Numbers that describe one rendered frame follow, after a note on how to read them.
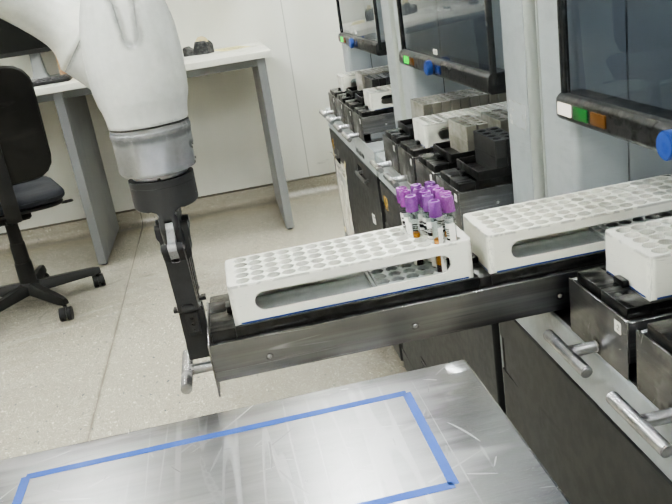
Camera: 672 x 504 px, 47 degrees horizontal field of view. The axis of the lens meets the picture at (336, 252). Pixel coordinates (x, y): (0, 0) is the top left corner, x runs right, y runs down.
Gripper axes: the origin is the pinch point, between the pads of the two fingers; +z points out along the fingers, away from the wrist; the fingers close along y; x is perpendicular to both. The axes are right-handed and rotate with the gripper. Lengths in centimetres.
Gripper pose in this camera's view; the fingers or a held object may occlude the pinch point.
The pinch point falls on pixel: (196, 330)
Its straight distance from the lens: 97.1
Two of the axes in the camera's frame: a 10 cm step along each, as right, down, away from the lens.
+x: -9.8, 1.9, -1.1
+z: 1.4, 9.3, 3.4
